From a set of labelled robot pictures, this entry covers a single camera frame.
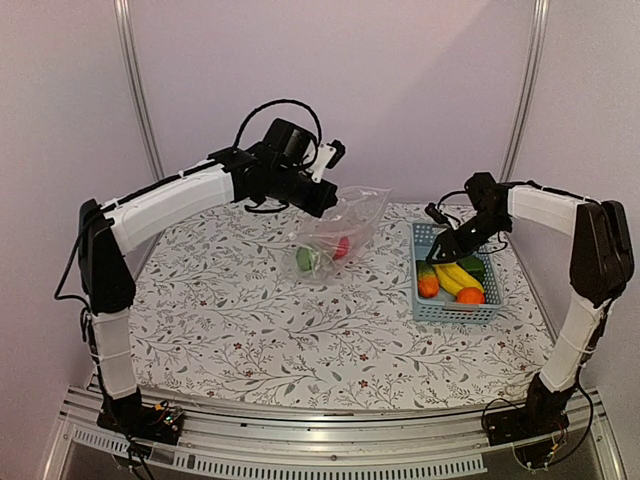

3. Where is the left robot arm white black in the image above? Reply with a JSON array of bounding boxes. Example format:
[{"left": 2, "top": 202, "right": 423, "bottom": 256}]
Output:
[{"left": 78, "top": 118, "right": 346, "bottom": 434}]

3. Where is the orange toy fruit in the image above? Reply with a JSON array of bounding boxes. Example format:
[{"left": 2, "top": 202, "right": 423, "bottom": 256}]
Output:
[{"left": 456, "top": 287, "right": 486, "bottom": 305}]

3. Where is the green orange carrot toy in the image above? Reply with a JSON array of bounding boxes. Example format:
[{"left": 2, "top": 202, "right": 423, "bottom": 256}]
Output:
[{"left": 416, "top": 260, "right": 440, "bottom": 299}]

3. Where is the yellow banana toy bunch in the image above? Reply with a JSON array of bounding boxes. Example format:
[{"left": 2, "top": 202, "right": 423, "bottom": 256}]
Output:
[{"left": 434, "top": 264, "right": 485, "bottom": 296}]

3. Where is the front aluminium rail frame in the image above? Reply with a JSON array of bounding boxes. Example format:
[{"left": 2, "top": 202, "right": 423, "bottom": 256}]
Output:
[{"left": 41, "top": 385, "right": 631, "bottom": 479}]

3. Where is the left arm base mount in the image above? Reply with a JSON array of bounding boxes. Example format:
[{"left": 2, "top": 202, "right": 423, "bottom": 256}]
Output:
[{"left": 97, "top": 390, "right": 185, "bottom": 445}]

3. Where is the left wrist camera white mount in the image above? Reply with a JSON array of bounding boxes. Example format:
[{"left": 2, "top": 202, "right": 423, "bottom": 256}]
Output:
[{"left": 307, "top": 139, "right": 346, "bottom": 183}]

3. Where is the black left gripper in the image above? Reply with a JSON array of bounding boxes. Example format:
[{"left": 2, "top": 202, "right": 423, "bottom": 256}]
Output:
[{"left": 271, "top": 165, "right": 339, "bottom": 218}]

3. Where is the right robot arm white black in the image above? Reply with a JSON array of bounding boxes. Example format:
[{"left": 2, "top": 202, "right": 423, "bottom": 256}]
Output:
[{"left": 426, "top": 172, "right": 634, "bottom": 436}]

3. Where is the red apple toy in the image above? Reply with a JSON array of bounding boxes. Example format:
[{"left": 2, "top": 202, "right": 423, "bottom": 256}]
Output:
[{"left": 332, "top": 236, "right": 350, "bottom": 261}]

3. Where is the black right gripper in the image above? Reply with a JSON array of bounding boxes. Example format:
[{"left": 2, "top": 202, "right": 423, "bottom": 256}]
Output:
[{"left": 428, "top": 210, "right": 511, "bottom": 264}]

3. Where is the aluminium frame post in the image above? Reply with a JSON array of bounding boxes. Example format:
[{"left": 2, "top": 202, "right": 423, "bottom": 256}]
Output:
[
  {"left": 499, "top": 0, "right": 550, "bottom": 182},
  {"left": 113, "top": 0, "right": 166, "bottom": 181}
]

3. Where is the left aluminium frame post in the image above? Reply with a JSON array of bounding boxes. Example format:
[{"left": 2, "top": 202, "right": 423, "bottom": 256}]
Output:
[{"left": 113, "top": 0, "right": 166, "bottom": 181}]

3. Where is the right aluminium frame post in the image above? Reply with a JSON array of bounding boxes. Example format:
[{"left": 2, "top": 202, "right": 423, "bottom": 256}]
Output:
[{"left": 499, "top": 0, "right": 550, "bottom": 182}]

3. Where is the clear zip top bag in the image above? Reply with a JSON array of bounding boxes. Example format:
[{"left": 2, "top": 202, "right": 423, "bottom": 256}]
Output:
[{"left": 281, "top": 186, "right": 392, "bottom": 285}]

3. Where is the light blue plastic basket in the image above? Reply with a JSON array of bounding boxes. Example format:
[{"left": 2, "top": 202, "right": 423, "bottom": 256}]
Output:
[{"left": 409, "top": 222, "right": 503, "bottom": 324}]

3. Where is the floral patterned table mat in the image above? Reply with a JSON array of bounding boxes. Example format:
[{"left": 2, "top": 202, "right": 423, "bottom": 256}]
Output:
[{"left": 129, "top": 203, "right": 552, "bottom": 409}]

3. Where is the dark green pepper toy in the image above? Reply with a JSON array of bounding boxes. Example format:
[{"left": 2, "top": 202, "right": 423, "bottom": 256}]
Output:
[{"left": 457, "top": 256, "right": 486, "bottom": 284}]

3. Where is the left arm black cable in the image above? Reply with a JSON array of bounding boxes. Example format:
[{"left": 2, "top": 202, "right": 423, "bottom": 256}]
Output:
[{"left": 234, "top": 98, "right": 324, "bottom": 151}]

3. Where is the green watermelon toy ball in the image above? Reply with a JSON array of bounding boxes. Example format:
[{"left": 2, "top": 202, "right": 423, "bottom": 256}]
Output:
[{"left": 295, "top": 246, "right": 319, "bottom": 273}]

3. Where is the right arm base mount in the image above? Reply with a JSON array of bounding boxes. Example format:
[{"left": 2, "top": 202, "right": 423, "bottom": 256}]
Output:
[{"left": 481, "top": 374, "right": 576, "bottom": 469}]

